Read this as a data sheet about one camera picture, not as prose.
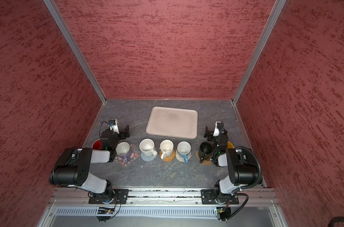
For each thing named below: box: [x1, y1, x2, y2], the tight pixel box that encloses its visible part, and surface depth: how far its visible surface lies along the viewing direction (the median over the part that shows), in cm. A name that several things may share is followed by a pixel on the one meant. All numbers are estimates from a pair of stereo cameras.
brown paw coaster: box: [195, 150, 213, 166], surface depth 88 cm
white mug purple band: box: [115, 141, 131, 163], surface depth 86 cm
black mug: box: [198, 141, 215, 164], surface depth 86 cm
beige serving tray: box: [145, 106, 198, 140], surface depth 106 cm
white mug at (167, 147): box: [158, 139, 174, 160], surface depth 86 cm
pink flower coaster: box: [113, 143, 139, 167], surface depth 89 cm
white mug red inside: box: [91, 139, 104, 150], surface depth 87 cm
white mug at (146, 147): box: [138, 138, 158, 158], surface depth 87 cm
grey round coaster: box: [140, 152, 157, 162], surface depth 89 cm
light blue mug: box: [177, 140, 192, 164], surface depth 85 cm
